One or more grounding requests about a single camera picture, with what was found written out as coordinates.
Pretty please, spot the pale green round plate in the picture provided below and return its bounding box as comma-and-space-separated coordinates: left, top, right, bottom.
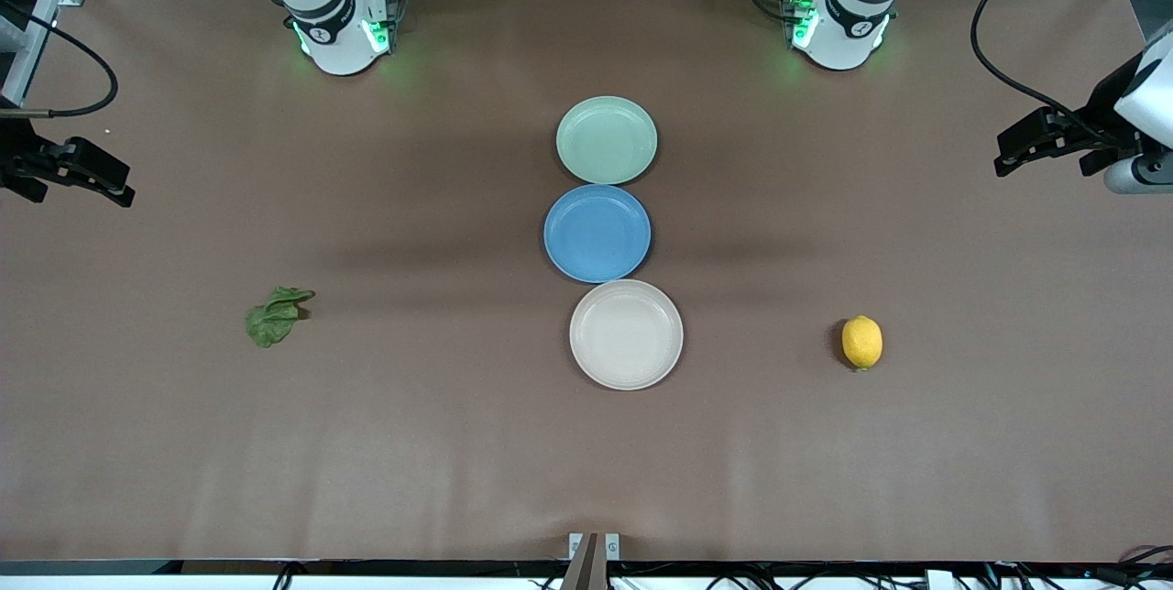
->
555, 95, 659, 186

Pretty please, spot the metal table edge bracket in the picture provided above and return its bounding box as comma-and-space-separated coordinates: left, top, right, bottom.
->
568, 532, 621, 590

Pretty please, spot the aluminium side rail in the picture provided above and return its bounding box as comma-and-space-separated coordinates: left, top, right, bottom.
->
0, 0, 60, 115

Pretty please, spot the green lettuce leaf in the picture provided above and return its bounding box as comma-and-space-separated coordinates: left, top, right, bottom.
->
244, 286, 316, 349

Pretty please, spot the yellow lemon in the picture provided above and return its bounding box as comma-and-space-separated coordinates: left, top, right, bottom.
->
841, 315, 884, 371

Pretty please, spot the blue round plate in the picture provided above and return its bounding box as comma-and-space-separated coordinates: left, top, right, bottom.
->
543, 184, 652, 284

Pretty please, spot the beige round plate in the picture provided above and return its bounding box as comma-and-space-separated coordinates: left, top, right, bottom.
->
569, 279, 685, 391

